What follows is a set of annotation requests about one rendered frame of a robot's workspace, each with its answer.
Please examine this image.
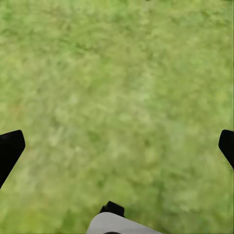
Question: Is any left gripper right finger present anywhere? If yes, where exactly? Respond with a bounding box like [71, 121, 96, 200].
[218, 129, 234, 169]

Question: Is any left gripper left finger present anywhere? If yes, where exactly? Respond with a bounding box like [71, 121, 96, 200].
[0, 130, 25, 188]

